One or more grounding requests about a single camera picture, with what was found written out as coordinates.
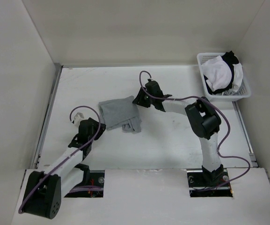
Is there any grey tank top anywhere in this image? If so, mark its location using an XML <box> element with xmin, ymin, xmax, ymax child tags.
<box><xmin>98</xmin><ymin>96</ymin><xmax>142</xmax><ymax>133</ymax></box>

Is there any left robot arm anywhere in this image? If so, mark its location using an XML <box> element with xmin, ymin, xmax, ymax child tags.
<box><xmin>18</xmin><ymin>118</ymin><xmax>106</xmax><ymax>219</ymax></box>

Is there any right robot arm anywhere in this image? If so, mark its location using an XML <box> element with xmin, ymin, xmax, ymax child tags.
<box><xmin>132</xmin><ymin>79</ymin><xmax>223</xmax><ymax>186</ymax></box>

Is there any white tank top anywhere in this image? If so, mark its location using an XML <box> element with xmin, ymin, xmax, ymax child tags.
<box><xmin>200</xmin><ymin>55</ymin><xmax>244</xmax><ymax>93</ymax></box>

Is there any black tank top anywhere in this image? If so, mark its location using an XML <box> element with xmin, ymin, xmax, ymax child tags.
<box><xmin>204</xmin><ymin>51</ymin><xmax>241</xmax><ymax>95</ymax></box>

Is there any white plastic basket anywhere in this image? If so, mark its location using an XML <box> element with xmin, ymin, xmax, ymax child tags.
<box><xmin>197</xmin><ymin>52</ymin><xmax>251</xmax><ymax>102</ymax></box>

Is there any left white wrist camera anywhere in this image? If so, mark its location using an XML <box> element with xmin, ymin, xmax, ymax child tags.
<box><xmin>72</xmin><ymin>112</ymin><xmax>85</xmax><ymax>128</ymax></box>

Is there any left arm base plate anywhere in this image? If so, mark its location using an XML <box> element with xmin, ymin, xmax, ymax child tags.
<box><xmin>65</xmin><ymin>171</ymin><xmax>105</xmax><ymax>198</ymax></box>

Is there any metal table edge rail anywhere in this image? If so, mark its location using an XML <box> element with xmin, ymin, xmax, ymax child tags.
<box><xmin>29</xmin><ymin>63</ymin><xmax>63</xmax><ymax>169</ymax></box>

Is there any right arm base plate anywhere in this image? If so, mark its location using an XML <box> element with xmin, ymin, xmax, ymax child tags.
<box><xmin>187</xmin><ymin>169</ymin><xmax>233</xmax><ymax>197</ymax></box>

